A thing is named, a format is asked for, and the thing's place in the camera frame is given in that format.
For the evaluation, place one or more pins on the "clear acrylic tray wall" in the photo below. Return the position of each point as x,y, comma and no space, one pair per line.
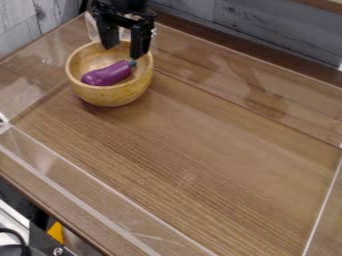
219,165

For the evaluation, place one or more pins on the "brown wooden bowl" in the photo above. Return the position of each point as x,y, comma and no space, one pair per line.
92,57

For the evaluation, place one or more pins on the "black device with yellow sticker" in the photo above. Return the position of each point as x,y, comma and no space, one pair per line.
42,245

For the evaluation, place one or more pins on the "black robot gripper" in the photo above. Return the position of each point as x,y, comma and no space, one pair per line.
129,14

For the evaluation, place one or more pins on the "purple toy eggplant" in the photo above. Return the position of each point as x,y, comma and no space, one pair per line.
111,74

